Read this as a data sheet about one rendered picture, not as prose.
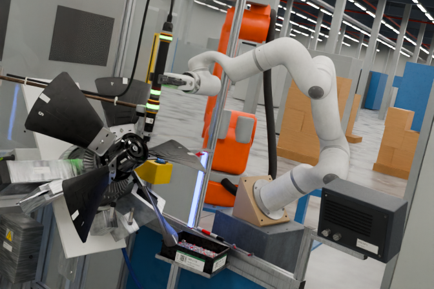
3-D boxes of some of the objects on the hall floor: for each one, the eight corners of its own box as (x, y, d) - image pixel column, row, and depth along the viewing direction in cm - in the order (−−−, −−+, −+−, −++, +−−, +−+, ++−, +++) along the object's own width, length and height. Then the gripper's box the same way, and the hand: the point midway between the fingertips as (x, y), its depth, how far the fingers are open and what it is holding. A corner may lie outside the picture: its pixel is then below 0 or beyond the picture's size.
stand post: (-3, 414, 225) (42, 137, 210) (17, 406, 232) (62, 138, 217) (2, 420, 223) (50, 140, 207) (23, 411, 230) (70, 140, 214)
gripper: (174, 68, 216) (140, 62, 201) (206, 77, 206) (172, 71, 191) (170, 88, 217) (135, 83, 202) (202, 97, 207) (168, 92, 192)
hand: (157, 78), depth 198 cm, fingers closed on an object, 4 cm apart
